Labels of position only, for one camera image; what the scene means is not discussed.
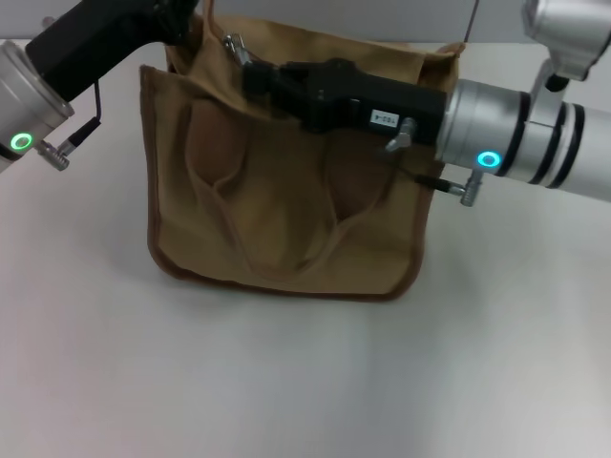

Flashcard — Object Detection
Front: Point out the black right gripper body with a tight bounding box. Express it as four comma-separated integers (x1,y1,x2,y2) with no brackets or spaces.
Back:
285,57,449,150

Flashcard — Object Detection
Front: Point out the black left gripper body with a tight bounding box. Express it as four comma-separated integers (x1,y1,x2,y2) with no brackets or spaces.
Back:
23,0,168,104

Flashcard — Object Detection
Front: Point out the silver metal zipper pull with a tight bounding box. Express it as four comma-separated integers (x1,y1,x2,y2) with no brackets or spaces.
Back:
221,31,255,67

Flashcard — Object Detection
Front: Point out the khaki canvas food bag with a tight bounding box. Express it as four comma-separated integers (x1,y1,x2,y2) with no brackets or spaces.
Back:
138,0,467,303

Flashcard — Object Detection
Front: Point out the left gripper connector cable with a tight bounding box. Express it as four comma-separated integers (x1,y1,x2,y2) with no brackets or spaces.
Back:
35,79,105,173

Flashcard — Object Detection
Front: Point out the gripper connector cable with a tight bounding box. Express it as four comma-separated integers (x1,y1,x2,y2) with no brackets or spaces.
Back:
35,79,105,173
375,116,485,208

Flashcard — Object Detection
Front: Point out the right gripper connector cable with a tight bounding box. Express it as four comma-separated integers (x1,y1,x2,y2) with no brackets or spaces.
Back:
375,116,485,208

